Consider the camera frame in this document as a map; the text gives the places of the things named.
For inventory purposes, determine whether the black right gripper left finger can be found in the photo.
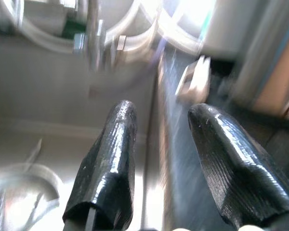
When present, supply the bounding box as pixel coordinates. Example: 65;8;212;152
62;100;138;231

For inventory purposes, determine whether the dark green sponge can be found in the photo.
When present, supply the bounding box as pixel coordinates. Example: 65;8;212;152
62;20;87;39

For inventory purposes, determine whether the arched corrugated hose with valve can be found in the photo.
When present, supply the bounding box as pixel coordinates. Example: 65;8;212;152
72;0;130;73

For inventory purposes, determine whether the stainless steel sink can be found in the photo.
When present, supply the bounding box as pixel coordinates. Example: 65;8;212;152
0;31;164;231

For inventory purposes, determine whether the white water filter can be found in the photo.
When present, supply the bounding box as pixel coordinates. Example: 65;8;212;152
202;0;262;55

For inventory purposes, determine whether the white scrub brush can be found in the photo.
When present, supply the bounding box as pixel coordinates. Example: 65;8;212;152
174;55;211;103

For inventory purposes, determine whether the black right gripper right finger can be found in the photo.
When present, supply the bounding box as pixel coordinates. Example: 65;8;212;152
187;103;289;229

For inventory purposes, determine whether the looped white tube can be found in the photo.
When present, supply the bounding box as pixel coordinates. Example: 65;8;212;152
0;0;159;55

